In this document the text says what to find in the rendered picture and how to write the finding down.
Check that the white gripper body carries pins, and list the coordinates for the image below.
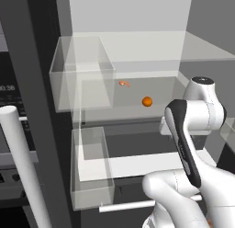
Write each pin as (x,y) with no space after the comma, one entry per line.
(163,127)

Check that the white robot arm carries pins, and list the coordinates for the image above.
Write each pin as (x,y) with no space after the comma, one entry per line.
(214,188)

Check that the orange tangerine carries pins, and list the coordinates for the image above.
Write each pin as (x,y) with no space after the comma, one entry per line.
(147,101)

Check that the white fridge shelf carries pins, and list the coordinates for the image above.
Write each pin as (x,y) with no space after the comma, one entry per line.
(134,165)

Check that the dark fridge drawer front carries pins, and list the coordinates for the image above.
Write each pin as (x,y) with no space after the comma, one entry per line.
(128,191)

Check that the glass fridge shelf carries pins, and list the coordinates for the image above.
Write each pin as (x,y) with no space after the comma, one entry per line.
(147,46)

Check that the small clear fridge door bin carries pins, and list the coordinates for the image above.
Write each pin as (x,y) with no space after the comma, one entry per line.
(91,176)

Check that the large clear fridge door bin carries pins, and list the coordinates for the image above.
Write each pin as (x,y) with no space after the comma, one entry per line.
(82,84)

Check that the dark grey fridge door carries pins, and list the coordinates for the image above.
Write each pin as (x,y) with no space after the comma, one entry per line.
(39,115)

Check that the pink shrimp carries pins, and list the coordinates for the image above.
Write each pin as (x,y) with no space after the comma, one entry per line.
(125,83)

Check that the black wall oven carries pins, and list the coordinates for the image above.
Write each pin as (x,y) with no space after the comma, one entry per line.
(12,139)

